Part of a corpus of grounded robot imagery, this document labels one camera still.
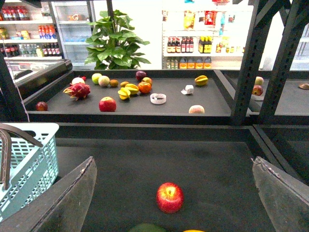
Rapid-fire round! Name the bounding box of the brown kiwi right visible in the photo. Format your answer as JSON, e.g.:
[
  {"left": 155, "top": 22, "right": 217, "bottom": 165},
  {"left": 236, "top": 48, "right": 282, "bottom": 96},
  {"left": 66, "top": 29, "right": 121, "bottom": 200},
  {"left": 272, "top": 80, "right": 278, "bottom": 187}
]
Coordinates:
[{"left": 120, "top": 81, "right": 129, "bottom": 87}]

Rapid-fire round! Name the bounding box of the white round fruit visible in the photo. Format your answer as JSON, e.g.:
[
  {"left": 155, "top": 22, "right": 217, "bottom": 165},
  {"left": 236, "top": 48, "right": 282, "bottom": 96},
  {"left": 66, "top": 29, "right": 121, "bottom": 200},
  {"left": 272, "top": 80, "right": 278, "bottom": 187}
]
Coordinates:
[{"left": 71, "top": 77, "right": 85, "bottom": 85}]

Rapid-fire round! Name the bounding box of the yellow starfruit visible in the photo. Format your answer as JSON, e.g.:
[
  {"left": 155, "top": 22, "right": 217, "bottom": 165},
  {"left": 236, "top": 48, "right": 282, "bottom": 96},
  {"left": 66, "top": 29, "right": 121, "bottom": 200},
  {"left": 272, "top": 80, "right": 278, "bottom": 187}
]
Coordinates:
[
  {"left": 195, "top": 75, "right": 209, "bottom": 86},
  {"left": 118, "top": 87, "right": 131, "bottom": 100},
  {"left": 125, "top": 83, "right": 139, "bottom": 95}
]

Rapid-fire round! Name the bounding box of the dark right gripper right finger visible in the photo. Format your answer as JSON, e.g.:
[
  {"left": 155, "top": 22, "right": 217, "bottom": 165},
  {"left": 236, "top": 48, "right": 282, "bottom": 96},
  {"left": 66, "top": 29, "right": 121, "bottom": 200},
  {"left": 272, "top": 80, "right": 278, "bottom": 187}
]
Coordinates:
[{"left": 252, "top": 157, "right": 309, "bottom": 232}]

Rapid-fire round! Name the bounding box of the green potted plant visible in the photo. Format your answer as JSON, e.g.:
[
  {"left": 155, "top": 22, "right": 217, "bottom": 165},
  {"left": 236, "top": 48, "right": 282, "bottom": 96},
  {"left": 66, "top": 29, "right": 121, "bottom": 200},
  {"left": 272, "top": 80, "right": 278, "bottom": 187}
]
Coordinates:
[{"left": 84, "top": 10, "right": 150, "bottom": 70}]

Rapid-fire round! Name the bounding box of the pale apple right shelf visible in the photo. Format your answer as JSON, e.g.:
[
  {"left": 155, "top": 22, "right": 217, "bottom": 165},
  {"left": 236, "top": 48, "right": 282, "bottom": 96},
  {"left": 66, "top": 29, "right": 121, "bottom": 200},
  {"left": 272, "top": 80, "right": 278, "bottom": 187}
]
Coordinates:
[{"left": 254, "top": 76, "right": 264, "bottom": 86}]

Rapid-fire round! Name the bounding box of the black shelf tray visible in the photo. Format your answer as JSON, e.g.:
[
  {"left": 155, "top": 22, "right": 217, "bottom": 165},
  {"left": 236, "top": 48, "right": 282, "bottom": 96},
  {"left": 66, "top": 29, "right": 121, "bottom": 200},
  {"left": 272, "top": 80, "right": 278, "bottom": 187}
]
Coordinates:
[{"left": 25, "top": 70, "right": 235, "bottom": 125}]

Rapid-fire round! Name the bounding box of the red apple on shelf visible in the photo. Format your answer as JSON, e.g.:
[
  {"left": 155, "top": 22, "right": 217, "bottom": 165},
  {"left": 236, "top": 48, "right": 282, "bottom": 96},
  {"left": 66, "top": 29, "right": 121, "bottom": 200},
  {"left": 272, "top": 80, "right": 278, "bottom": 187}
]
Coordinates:
[{"left": 98, "top": 97, "right": 116, "bottom": 112}]

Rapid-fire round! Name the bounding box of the red apple right shelf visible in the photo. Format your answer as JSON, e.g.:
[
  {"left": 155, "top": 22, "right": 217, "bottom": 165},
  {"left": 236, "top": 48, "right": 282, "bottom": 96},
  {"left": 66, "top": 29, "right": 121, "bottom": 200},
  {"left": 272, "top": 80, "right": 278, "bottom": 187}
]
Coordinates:
[{"left": 252, "top": 85, "right": 264, "bottom": 96}]

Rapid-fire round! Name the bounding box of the brown kiwi left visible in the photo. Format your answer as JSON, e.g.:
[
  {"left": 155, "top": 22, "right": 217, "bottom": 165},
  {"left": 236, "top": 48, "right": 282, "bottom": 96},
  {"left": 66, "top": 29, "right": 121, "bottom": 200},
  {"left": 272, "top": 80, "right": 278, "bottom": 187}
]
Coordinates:
[{"left": 110, "top": 79, "right": 119, "bottom": 87}]

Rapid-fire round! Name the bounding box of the brown basket handle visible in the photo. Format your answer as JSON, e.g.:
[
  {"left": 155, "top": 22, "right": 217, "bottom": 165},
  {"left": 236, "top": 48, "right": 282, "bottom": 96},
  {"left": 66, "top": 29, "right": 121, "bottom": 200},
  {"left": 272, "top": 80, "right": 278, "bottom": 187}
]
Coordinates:
[{"left": 0, "top": 123, "right": 43, "bottom": 190}]

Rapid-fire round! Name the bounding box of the clear tape roll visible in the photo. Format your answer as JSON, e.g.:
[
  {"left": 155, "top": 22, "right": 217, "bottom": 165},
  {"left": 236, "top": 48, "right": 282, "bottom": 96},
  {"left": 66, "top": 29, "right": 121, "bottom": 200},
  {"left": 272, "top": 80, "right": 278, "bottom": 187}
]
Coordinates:
[{"left": 150, "top": 93, "right": 167, "bottom": 105}]

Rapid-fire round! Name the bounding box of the small dark red plum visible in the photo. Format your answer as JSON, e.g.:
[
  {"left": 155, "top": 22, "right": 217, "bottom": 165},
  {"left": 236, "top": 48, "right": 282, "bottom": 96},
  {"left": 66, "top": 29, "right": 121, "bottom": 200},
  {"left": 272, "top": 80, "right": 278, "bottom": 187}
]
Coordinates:
[{"left": 36, "top": 101, "right": 48, "bottom": 111}]

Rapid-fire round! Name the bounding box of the drink shelf left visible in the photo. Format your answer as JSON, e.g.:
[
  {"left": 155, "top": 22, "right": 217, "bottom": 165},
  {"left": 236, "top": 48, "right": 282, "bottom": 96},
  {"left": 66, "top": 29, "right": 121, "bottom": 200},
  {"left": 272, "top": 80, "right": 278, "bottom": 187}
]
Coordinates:
[{"left": 0, "top": 0, "right": 63, "bottom": 60}]

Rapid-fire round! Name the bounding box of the yellow starfruit right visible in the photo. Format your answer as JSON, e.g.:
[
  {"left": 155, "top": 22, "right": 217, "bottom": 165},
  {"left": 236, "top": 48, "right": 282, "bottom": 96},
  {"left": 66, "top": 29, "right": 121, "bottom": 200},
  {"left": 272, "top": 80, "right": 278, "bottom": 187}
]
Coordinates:
[{"left": 195, "top": 75, "right": 209, "bottom": 86}]

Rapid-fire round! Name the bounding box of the green apple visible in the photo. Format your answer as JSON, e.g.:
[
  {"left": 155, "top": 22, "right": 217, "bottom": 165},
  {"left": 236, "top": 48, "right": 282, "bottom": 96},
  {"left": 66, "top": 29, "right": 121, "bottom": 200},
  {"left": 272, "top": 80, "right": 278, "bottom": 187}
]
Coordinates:
[{"left": 91, "top": 73, "right": 102, "bottom": 85}]

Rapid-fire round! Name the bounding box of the pink dragon fruit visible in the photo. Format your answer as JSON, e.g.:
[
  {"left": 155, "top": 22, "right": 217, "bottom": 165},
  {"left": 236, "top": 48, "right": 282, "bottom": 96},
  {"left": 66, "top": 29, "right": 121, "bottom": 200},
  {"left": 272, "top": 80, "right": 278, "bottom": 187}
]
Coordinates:
[{"left": 63, "top": 83, "right": 90, "bottom": 100}]

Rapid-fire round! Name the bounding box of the glass door fridge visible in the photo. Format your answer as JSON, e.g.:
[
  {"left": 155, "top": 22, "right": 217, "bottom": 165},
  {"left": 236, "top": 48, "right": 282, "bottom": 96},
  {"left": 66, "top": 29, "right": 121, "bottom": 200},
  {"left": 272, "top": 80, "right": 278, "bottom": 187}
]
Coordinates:
[{"left": 50, "top": 0, "right": 95, "bottom": 70}]

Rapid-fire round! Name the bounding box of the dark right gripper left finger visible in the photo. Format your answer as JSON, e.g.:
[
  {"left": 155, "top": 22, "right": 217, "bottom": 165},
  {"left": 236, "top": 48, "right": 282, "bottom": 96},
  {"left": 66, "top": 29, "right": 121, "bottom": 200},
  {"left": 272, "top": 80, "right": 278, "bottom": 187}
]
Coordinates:
[{"left": 0, "top": 157, "right": 97, "bottom": 232}]

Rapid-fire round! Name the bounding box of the red yellow peach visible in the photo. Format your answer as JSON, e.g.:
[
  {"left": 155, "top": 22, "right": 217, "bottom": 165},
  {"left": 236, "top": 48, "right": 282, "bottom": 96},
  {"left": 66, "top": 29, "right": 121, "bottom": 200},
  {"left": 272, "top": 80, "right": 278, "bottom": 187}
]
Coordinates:
[{"left": 142, "top": 77, "right": 153, "bottom": 85}]

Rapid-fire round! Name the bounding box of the black metal rack post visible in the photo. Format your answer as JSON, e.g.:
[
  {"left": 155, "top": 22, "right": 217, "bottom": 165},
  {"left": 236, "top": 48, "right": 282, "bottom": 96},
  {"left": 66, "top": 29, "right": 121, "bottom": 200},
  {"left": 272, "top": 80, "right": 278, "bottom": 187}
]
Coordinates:
[{"left": 231, "top": 0, "right": 309, "bottom": 125}]

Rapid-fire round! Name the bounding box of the red apple near front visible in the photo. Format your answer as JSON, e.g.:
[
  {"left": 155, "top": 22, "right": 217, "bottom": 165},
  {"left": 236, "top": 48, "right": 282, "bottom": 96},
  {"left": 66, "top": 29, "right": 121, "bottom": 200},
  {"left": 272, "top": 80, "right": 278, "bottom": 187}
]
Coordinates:
[{"left": 156, "top": 182, "right": 184, "bottom": 214}]

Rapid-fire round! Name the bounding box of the light blue plastic basket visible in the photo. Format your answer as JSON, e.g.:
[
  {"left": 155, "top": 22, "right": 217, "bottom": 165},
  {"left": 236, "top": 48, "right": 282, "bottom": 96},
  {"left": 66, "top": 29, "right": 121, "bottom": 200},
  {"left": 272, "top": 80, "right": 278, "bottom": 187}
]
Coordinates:
[{"left": 0, "top": 122, "right": 59, "bottom": 220}]

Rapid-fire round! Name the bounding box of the pale peach round fruit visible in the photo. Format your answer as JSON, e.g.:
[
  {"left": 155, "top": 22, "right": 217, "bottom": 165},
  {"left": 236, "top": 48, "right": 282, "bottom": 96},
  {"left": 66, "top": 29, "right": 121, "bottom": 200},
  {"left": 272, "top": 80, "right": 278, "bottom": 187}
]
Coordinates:
[{"left": 98, "top": 75, "right": 110, "bottom": 87}]

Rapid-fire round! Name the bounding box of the orange persimmon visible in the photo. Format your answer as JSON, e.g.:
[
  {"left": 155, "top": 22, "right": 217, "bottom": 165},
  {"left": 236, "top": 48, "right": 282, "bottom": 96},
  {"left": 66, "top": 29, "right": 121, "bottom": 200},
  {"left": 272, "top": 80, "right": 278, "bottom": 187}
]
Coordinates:
[{"left": 138, "top": 82, "right": 152, "bottom": 94}]

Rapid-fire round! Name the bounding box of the yellow starfruit back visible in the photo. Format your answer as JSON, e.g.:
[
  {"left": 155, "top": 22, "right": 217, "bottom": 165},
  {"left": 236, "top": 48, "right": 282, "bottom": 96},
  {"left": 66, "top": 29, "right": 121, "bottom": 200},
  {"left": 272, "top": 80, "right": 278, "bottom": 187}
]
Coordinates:
[{"left": 125, "top": 83, "right": 139, "bottom": 95}]

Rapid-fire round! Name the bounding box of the brown kiwi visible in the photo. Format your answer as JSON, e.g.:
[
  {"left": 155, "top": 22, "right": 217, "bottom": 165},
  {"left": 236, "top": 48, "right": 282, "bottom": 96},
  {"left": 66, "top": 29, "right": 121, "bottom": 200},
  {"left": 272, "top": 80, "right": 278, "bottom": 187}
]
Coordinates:
[
  {"left": 110, "top": 79, "right": 119, "bottom": 87},
  {"left": 120, "top": 81, "right": 129, "bottom": 87}
]

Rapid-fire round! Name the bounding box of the green avocado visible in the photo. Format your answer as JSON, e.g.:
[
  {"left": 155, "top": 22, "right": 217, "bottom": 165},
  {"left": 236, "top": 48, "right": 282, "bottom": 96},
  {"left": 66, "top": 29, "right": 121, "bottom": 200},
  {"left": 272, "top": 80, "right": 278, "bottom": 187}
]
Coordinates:
[{"left": 129, "top": 223, "right": 167, "bottom": 232}]

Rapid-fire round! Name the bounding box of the yellow mango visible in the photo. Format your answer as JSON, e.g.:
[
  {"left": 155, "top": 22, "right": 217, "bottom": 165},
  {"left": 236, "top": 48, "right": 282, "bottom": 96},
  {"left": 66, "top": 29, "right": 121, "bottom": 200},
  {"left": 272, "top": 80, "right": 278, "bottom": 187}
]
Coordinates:
[{"left": 183, "top": 230, "right": 205, "bottom": 232}]

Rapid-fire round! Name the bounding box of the bottle shelf right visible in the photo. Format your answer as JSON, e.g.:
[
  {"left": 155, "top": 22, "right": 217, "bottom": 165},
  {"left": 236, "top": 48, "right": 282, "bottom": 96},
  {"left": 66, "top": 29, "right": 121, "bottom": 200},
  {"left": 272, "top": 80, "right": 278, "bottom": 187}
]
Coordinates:
[{"left": 162, "top": 0, "right": 253, "bottom": 70}]

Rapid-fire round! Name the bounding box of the pale peach front right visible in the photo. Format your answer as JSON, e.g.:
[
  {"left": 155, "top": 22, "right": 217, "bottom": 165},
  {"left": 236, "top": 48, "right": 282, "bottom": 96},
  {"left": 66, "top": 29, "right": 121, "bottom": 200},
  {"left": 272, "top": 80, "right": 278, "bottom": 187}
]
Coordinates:
[{"left": 188, "top": 105, "right": 205, "bottom": 114}]

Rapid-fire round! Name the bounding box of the brown fruit far right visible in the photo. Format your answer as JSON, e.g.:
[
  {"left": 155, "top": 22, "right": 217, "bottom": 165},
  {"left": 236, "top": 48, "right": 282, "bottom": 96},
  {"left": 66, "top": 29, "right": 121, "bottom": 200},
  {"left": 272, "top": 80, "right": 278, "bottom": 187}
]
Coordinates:
[{"left": 298, "top": 83, "right": 309, "bottom": 90}]

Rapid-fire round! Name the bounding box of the dark purple fruit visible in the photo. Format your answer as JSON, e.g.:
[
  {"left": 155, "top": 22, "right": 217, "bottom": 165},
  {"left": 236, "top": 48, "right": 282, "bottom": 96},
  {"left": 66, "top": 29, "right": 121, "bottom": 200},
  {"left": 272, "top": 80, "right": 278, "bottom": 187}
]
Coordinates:
[{"left": 135, "top": 70, "right": 147, "bottom": 82}]

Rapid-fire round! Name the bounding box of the yellow starfruit front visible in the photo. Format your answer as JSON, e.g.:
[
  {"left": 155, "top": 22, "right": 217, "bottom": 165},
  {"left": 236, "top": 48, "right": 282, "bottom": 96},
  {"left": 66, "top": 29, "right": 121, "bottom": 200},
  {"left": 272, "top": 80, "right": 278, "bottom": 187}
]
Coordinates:
[{"left": 118, "top": 87, "right": 131, "bottom": 100}]

